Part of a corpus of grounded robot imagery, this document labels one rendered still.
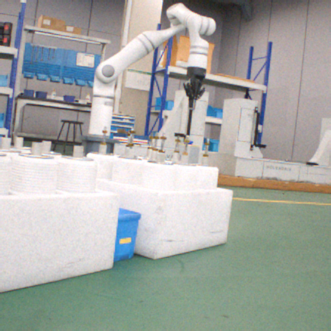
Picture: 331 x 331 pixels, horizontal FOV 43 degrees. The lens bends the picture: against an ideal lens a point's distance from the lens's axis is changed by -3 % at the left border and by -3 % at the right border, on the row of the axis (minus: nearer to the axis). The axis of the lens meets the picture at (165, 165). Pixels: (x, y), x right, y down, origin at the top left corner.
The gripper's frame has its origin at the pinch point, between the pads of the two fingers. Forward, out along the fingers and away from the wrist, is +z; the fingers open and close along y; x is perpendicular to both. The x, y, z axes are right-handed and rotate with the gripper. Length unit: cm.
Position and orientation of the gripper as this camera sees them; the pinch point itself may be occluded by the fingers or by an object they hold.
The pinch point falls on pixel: (192, 104)
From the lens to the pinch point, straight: 168.1
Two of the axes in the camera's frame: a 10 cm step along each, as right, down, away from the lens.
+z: -1.2, 9.9, 0.5
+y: 6.0, 0.3, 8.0
